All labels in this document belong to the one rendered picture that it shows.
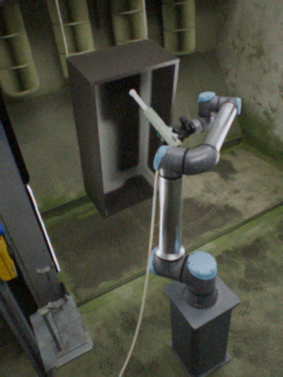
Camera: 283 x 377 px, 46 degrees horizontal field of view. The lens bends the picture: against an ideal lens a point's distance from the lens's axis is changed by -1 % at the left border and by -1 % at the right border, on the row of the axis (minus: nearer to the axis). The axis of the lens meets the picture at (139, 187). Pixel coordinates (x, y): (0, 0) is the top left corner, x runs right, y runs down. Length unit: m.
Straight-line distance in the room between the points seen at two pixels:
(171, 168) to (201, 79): 2.86
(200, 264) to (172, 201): 0.37
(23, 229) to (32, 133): 1.77
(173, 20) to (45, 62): 1.31
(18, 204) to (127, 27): 2.12
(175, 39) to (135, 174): 1.46
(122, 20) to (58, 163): 1.49
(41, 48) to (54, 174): 1.21
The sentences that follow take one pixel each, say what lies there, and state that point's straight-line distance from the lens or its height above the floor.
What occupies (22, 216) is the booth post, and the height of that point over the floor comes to 1.15.
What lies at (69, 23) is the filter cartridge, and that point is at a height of 1.74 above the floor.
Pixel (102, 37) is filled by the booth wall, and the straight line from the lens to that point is 3.65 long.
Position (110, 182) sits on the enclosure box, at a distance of 2.97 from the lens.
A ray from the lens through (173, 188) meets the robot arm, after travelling 1.50.
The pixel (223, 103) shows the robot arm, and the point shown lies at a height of 1.49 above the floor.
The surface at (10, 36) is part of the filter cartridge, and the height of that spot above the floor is 1.73.
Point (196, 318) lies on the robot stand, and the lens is 1.86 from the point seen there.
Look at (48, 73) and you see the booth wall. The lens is 3.53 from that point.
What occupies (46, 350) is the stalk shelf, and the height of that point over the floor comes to 0.79.
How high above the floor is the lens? 2.22
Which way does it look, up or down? 36 degrees down
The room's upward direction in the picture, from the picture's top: 6 degrees counter-clockwise
